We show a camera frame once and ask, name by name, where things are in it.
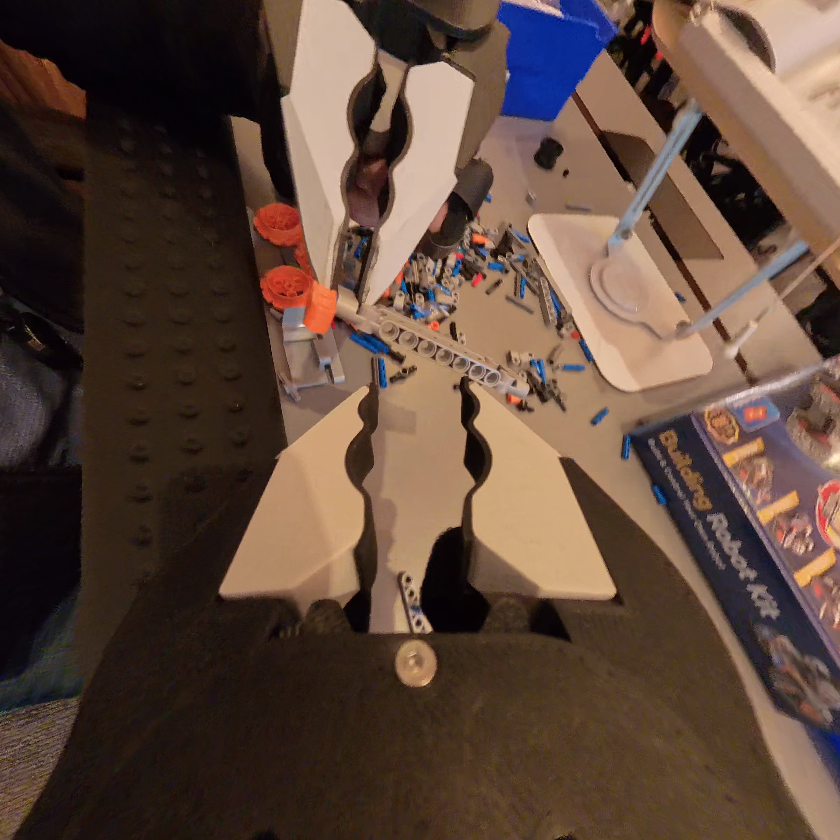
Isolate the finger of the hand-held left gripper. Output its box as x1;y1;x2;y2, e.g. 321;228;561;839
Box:
356;56;478;309
281;0;380;293

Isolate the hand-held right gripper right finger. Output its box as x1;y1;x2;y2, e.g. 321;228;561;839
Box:
458;378;621;605

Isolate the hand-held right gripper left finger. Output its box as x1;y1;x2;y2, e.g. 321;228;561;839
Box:
218;384;382;618

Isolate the pile of small building pieces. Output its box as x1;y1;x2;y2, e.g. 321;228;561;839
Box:
338;220;595;391

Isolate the light grey slim holed beam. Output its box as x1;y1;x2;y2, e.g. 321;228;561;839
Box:
395;571;433;634

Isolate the light grey beam frame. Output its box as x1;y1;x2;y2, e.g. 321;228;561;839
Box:
335;289;531;403

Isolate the person's left forearm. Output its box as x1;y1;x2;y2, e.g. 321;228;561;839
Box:
0;0;293;132

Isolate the person's left hand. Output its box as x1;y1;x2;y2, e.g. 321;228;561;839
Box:
425;193;475;258

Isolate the blue plastic bin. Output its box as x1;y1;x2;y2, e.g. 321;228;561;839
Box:
495;0;618;122

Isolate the orange gear wheel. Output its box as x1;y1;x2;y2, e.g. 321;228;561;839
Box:
252;203;303;245
260;264;316;309

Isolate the cluster of grey black connectors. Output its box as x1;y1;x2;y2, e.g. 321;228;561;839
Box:
507;349;571;413

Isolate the orange curved shell piece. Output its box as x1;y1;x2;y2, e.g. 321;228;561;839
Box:
303;282;339;334

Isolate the blue robot kit box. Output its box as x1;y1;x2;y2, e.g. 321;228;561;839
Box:
630;377;840;769

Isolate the grey curved panel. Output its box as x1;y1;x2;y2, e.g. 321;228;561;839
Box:
281;306;329;343

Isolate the white book stand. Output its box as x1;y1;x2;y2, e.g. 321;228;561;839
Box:
527;0;840;393

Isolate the black perforated edge pad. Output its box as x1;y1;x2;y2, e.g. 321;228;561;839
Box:
72;112;290;657

